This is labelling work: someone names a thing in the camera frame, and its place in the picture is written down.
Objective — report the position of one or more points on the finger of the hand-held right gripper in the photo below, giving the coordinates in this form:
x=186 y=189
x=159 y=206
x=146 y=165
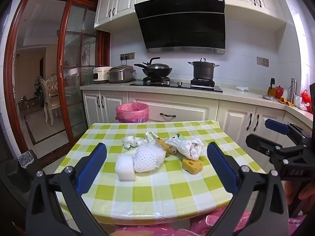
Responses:
x=276 y=127
x=263 y=144

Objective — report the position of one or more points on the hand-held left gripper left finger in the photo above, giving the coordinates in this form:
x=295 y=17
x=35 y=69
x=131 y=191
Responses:
x=92 y=168

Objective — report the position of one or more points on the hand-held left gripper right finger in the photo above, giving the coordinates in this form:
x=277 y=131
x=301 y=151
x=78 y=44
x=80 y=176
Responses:
x=221 y=169

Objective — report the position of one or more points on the yellow holed sponge piece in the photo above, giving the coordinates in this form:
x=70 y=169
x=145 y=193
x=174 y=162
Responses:
x=192 y=166

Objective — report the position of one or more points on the white foam block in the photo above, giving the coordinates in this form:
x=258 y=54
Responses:
x=124 y=168

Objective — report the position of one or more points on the white plastic bag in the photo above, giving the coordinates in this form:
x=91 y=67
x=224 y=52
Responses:
x=189 y=147

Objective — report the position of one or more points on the white tissue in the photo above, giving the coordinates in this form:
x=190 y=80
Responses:
x=141 y=141
x=128 y=141

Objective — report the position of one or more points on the white foam fruit net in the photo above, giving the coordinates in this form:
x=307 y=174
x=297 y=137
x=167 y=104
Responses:
x=147 y=157

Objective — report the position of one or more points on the pink-lined trash can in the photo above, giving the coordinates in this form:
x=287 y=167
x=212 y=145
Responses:
x=133 y=113

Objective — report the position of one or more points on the person's right hand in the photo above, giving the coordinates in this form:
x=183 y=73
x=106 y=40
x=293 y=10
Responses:
x=308 y=191

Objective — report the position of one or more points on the orange cloth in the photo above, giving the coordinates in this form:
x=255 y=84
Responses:
x=285 y=101

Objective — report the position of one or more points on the small metal dish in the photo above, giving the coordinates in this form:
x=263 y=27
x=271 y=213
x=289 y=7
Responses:
x=267 y=97

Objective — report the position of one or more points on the red jar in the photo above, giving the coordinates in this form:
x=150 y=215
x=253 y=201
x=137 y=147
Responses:
x=279 y=93

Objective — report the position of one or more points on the white lower cabinet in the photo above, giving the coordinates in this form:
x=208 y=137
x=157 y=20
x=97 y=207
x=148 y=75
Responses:
x=93 y=108
x=233 y=120

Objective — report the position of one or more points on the red bag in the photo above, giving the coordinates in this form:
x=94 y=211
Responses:
x=306 y=98

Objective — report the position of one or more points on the steel thermos bottle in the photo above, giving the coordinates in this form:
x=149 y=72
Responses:
x=292 y=88

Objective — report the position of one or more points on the white cloth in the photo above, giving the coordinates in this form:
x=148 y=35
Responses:
x=242 y=88

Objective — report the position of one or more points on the beige stone countertop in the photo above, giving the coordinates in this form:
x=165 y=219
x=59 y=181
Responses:
x=233 y=94

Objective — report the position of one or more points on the pink floral clothing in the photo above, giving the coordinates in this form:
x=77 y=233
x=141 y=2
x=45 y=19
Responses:
x=199 y=222

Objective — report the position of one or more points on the green checked tablecloth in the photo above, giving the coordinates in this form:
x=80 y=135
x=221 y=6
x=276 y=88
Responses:
x=152 y=189

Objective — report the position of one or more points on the clear plastic bag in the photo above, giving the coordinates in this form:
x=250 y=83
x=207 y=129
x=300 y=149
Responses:
x=25 y=159

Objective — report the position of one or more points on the white cabinet drawer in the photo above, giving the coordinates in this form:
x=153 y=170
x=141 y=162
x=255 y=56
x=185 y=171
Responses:
x=187 y=108

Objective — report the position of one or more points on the cream dining chair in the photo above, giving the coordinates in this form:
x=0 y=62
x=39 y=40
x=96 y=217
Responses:
x=50 y=95

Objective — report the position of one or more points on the white rice cooker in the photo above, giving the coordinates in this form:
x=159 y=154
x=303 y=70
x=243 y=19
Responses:
x=101 y=76

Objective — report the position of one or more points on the dark steel stockpot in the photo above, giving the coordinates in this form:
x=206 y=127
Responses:
x=203 y=71

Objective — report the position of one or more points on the silver rice cooker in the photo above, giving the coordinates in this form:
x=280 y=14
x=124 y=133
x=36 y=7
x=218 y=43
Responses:
x=120 y=75

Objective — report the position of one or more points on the black glass gas stove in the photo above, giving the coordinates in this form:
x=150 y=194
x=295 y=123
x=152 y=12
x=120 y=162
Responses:
x=160 y=85

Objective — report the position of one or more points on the wooden sliding glass door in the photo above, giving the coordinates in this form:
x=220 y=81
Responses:
x=73 y=54

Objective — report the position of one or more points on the black wok with lid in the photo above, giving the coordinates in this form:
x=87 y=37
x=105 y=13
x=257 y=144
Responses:
x=157 y=70

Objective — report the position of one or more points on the black range hood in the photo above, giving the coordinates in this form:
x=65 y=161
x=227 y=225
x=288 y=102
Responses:
x=182 y=24

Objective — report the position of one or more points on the beige wall outlet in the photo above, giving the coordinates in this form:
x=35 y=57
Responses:
x=262 y=61

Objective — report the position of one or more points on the wall outlet with plug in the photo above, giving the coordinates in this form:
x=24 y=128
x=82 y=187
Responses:
x=129 y=55

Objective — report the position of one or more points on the red wooden door frame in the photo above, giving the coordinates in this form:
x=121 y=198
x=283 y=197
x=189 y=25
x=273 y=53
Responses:
x=9 y=78

